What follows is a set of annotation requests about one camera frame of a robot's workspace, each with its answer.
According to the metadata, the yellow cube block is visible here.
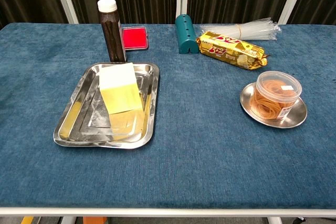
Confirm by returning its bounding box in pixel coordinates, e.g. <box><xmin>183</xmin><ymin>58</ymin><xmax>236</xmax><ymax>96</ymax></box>
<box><xmin>98</xmin><ymin>62</ymin><xmax>144</xmax><ymax>115</ymax></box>

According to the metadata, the teal half-cylinder holder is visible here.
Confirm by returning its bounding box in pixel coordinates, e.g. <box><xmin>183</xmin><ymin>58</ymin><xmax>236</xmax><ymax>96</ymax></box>
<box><xmin>175</xmin><ymin>14</ymin><xmax>201</xmax><ymax>55</ymax></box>

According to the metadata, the red ink pad box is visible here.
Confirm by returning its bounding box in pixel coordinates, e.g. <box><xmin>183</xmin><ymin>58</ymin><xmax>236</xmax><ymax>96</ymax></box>
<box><xmin>119</xmin><ymin>26</ymin><xmax>150</xmax><ymax>51</ymax></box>

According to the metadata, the blue tablecloth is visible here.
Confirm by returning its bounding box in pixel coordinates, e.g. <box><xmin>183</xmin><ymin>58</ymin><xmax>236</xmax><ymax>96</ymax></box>
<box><xmin>0</xmin><ymin>23</ymin><xmax>336</xmax><ymax>210</ymax></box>

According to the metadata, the gold biscuit packet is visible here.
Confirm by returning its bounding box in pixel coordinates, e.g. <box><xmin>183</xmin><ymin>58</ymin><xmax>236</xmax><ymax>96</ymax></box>
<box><xmin>195</xmin><ymin>31</ymin><xmax>269</xmax><ymax>71</ymax></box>

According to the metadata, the brown bottle white cap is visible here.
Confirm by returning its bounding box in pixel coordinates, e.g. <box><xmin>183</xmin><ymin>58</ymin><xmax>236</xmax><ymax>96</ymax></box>
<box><xmin>97</xmin><ymin>0</ymin><xmax>128</xmax><ymax>63</ymax></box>

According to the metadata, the rectangular steel tray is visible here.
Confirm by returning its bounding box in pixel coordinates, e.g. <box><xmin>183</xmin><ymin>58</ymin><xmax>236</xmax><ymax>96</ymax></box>
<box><xmin>53</xmin><ymin>62</ymin><xmax>160</xmax><ymax>150</ymax></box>

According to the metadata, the bundle of clear straws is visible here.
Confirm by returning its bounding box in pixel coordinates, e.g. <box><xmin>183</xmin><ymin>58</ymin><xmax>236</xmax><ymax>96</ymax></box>
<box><xmin>199</xmin><ymin>17</ymin><xmax>282</xmax><ymax>41</ymax></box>

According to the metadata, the round steel plate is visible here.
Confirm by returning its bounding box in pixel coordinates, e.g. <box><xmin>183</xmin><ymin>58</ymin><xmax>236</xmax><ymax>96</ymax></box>
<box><xmin>239</xmin><ymin>82</ymin><xmax>308</xmax><ymax>129</ymax></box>

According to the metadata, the small orange object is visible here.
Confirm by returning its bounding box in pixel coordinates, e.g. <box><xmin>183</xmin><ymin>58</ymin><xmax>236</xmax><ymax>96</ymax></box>
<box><xmin>83</xmin><ymin>217</ymin><xmax>108</xmax><ymax>224</ymax></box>

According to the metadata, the white table frame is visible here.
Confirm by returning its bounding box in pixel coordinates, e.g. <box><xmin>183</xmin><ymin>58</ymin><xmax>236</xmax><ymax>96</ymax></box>
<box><xmin>0</xmin><ymin>207</ymin><xmax>336</xmax><ymax>224</ymax></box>

